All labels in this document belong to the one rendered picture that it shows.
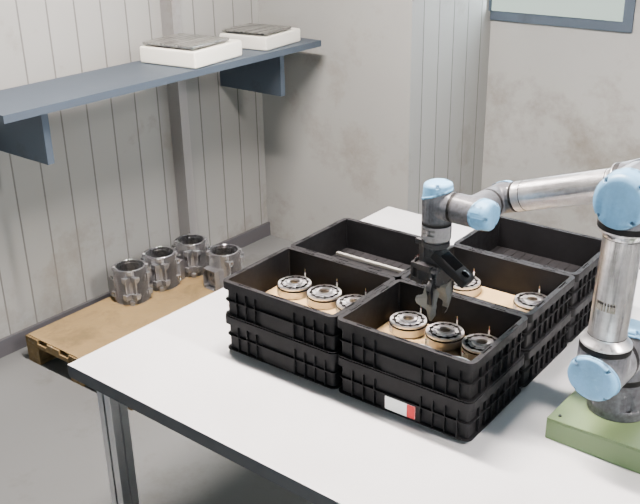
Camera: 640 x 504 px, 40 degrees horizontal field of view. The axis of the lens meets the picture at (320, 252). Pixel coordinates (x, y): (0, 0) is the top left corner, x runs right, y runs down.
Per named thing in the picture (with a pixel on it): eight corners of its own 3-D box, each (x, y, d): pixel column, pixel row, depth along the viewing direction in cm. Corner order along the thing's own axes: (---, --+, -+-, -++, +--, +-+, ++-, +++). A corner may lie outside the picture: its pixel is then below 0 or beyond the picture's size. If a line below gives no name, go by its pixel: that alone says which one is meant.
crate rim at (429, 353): (529, 324, 226) (530, 316, 225) (473, 374, 204) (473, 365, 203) (397, 285, 248) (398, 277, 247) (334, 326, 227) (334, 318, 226)
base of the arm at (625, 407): (661, 405, 217) (666, 369, 214) (632, 430, 207) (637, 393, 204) (605, 384, 227) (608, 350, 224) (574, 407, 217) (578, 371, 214)
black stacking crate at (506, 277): (572, 314, 251) (576, 277, 247) (526, 356, 230) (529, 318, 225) (450, 279, 274) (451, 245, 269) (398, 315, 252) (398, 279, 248)
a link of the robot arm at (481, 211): (509, 193, 212) (469, 184, 219) (486, 205, 204) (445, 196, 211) (507, 224, 215) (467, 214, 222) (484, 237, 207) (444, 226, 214)
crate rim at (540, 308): (576, 283, 248) (577, 275, 247) (529, 324, 226) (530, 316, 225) (451, 251, 270) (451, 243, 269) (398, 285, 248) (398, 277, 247)
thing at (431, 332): (471, 331, 233) (472, 329, 233) (449, 346, 227) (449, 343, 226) (440, 320, 240) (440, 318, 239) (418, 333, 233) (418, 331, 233)
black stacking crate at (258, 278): (396, 315, 252) (397, 279, 248) (334, 358, 231) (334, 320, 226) (289, 281, 275) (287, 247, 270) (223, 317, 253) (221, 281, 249)
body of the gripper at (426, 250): (427, 273, 232) (428, 230, 227) (454, 282, 227) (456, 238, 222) (409, 282, 227) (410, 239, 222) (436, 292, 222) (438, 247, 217)
